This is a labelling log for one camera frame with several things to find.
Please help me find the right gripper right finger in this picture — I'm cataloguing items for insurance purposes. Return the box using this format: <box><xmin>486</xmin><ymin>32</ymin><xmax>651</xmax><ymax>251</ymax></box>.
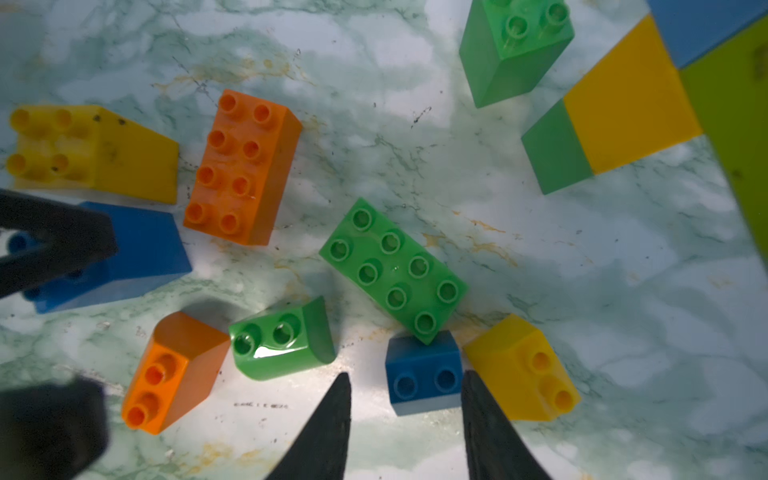
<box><xmin>461</xmin><ymin>370</ymin><xmax>551</xmax><ymax>480</ymax></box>

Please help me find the orange long lego brick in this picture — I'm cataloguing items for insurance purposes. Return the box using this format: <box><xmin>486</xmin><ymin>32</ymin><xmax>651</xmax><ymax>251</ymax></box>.
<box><xmin>183</xmin><ymin>89</ymin><xmax>303</xmax><ymax>246</ymax></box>

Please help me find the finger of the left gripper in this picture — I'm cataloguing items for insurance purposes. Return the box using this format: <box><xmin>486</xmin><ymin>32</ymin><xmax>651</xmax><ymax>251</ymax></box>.
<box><xmin>1</xmin><ymin>377</ymin><xmax>109</xmax><ymax>479</ymax></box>
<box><xmin>1</xmin><ymin>189</ymin><xmax>118</xmax><ymax>297</ymax></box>

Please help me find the small green lego brick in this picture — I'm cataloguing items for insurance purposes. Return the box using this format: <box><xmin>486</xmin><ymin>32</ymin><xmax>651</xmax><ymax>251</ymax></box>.
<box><xmin>229</xmin><ymin>296</ymin><xmax>337</xmax><ymax>381</ymax></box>

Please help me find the lime long lego brick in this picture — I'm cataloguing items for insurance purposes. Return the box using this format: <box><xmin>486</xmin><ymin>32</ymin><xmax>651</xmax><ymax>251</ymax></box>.
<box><xmin>681</xmin><ymin>16</ymin><xmax>767</xmax><ymax>260</ymax></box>

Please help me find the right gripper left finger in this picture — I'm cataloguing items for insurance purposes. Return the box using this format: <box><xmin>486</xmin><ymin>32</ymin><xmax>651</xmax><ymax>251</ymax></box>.
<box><xmin>267</xmin><ymin>372</ymin><xmax>352</xmax><ymax>480</ymax></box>

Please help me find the yellow lego brick left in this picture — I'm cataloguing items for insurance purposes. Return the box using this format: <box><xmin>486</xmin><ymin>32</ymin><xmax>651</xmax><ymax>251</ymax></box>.
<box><xmin>6</xmin><ymin>105</ymin><xmax>179</xmax><ymax>204</ymax></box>

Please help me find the small orange lego brick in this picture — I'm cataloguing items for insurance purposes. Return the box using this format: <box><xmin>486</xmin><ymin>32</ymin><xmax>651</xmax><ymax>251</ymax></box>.
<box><xmin>122</xmin><ymin>312</ymin><xmax>230</xmax><ymax>435</ymax></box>

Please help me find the blue lego brick left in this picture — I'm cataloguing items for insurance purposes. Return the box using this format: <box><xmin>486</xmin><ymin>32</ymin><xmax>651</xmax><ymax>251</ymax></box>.
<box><xmin>21</xmin><ymin>202</ymin><xmax>192</xmax><ymax>314</ymax></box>

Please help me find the green long lego brick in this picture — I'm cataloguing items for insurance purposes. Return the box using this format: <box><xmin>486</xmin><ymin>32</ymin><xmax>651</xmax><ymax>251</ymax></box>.
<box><xmin>320</xmin><ymin>198</ymin><xmax>468</xmax><ymax>345</ymax></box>

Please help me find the green square lego brick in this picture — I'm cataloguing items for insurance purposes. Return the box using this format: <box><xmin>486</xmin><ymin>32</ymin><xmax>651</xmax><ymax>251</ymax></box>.
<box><xmin>459</xmin><ymin>0</ymin><xmax>575</xmax><ymax>108</ymax></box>

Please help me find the yellow lego brick centre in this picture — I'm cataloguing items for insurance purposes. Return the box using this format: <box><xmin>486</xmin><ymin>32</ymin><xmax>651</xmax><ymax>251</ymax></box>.
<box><xmin>464</xmin><ymin>315</ymin><xmax>581</xmax><ymax>421</ymax></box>

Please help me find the small blue lego brick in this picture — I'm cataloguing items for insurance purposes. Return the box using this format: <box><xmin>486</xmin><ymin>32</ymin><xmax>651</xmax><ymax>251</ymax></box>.
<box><xmin>385</xmin><ymin>330</ymin><xmax>464</xmax><ymax>416</ymax></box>

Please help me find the light blue long lego brick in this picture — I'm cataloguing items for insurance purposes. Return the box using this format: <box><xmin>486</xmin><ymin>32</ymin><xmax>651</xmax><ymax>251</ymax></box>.
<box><xmin>647</xmin><ymin>0</ymin><xmax>767</xmax><ymax>70</ymax></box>

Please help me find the yellow square lego brick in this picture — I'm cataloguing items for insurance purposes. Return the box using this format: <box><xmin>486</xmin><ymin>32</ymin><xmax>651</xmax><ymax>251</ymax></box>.
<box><xmin>564</xmin><ymin>15</ymin><xmax>703</xmax><ymax>175</ymax></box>

